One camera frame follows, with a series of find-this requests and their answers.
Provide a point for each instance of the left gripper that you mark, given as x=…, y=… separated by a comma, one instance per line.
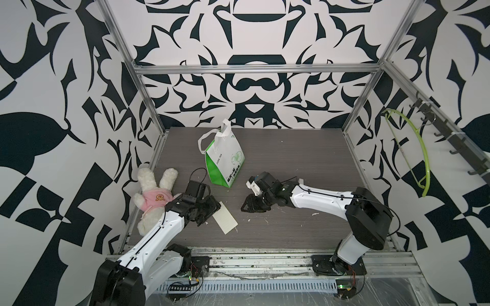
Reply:
x=214, y=204

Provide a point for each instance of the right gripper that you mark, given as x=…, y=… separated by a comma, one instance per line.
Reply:
x=249, y=206

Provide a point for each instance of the cream paper receipt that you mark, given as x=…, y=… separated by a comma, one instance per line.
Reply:
x=225, y=219

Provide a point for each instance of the white green paper bag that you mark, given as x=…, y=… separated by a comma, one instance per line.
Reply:
x=224, y=156

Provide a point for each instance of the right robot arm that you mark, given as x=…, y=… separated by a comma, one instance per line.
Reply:
x=369, y=220

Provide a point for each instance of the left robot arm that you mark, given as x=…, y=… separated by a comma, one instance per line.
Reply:
x=144, y=268

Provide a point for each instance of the white plush bunny pink shirt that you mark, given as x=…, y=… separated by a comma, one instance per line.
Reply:
x=153, y=197

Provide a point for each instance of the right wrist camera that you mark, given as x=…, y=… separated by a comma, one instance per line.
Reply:
x=251, y=184

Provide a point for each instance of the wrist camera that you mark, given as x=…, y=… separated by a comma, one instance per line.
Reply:
x=198, y=190
x=251, y=184

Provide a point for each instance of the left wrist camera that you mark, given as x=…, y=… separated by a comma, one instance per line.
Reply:
x=198, y=190

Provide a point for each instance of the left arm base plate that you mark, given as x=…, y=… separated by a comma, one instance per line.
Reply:
x=194, y=266

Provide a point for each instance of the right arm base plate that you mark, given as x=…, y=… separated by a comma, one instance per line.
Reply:
x=329, y=265

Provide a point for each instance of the aluminium frame crossbar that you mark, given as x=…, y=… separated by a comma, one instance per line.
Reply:
x=220, y=69

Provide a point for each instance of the black hook rail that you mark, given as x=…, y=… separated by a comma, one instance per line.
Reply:
x=446, y=129

